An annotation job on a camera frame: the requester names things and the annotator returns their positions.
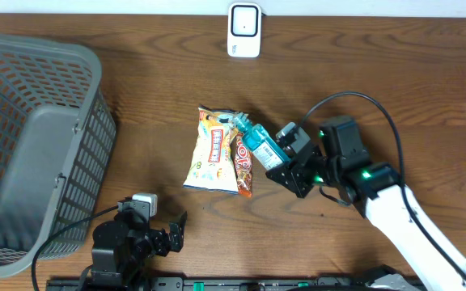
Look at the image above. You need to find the blue mouthwash bottle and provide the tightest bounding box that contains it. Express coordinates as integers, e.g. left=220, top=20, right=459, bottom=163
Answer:
left=233, top=112, right=290, bottom=171

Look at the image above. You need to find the red Top candy bar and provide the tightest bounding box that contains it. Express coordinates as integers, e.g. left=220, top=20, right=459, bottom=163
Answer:
left=234, top=133, right=252, bottom=198

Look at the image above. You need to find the yellow snack bag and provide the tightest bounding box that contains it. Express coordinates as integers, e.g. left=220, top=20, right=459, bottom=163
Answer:
left=183, top=105, right=239, bottom=195

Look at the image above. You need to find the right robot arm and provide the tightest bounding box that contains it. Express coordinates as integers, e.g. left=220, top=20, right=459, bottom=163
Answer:
left=266, top=116, right=466, bottom=290

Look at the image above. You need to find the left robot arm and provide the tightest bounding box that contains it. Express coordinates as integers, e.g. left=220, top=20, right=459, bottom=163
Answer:
left=77, top=208, right=188, bottom=290

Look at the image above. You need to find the white barcode scanner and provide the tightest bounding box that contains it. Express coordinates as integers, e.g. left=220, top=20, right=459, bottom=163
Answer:
left=227, top=2, right=262, bottom=58

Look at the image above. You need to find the grey plastic basket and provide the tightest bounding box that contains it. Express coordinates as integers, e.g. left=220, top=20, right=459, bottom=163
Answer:
left=0, top=34, right=117, bottom=278

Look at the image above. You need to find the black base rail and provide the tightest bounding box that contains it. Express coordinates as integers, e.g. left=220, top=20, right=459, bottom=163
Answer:
left=46, top=264, right=428, bottom=291

